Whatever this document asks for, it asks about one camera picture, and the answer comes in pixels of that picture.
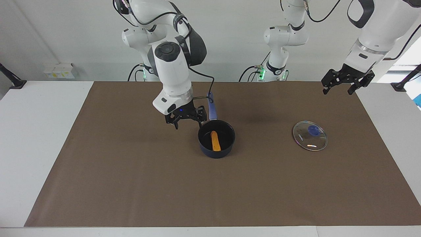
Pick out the orange toy corn cob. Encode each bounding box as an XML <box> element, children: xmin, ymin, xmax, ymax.
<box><xmin>210</xmin><ymin>131</ymin><xmax>222</xmax><ymax>152</ymax></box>

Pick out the glass lid with blue knob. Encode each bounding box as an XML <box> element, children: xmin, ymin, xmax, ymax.
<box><xmin>292</xmin><ymin>121</ymin><xmax>329</xmax><ymax>152</ymax></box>

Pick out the brown table mat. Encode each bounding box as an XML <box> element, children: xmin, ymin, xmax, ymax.
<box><xmin>24</xmin><ymin>81</ymin><xmax>421</xmax><ymax>227</ymax></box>

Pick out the dark pot with blue handle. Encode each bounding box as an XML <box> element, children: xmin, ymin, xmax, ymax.
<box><xmin>198</xmin><ymin>92</ymin><xmax>236</xmax><ymax>159</ymax></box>

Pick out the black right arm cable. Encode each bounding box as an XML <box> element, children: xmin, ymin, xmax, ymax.
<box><xmin>113</xmin><ymin>0</ymin><xmax>215</xmax><ymax>100</ymax></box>

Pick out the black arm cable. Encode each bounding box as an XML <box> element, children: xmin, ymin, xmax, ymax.
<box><xmin>280</xmin><ymin>0</ymin><xmax>421</xmax><ymax>62</ymax></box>
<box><xmin>113</xmin><ymin>0</ymin><xmax>215</xmax><ymax>100</ymax></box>

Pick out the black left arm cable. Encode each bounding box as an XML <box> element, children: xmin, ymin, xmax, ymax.
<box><xmin>280</xmin><ymin>0</ymin><xmax>421</xmax><ymax>62</ymax></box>

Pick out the black left base cable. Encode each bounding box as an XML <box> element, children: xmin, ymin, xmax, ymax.
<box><xmin>238</xmin><ymin>51</ymin><xmax>271</xmax><ymax>83</ymax></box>

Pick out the white wall socket box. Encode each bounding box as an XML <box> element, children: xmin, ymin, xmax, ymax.
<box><xmin>43</xmin><ymin>63</ymin><xmax>80</xmax><ymax>80</ymax></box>

